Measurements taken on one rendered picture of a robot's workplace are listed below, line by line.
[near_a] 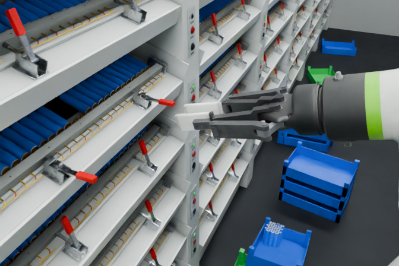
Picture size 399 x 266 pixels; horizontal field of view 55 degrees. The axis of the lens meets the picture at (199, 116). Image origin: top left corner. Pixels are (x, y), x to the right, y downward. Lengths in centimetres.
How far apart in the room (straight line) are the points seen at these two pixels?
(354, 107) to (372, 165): 186
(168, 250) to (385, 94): 91
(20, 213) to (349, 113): 49
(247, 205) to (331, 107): 146
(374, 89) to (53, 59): 45
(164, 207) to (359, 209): 118
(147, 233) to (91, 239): 27
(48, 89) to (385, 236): 167
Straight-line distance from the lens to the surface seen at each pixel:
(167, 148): 103
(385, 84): 53
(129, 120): 80
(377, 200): 215
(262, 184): 207
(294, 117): 55
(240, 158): 192
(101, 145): 74
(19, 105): 56
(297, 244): 181
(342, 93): 53
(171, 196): 116
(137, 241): 105
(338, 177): 195
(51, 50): 64
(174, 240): 130
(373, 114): 52
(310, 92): 55
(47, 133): 72
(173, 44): 94
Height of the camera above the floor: 135
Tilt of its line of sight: 31 degrees down
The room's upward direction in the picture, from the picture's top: straight up
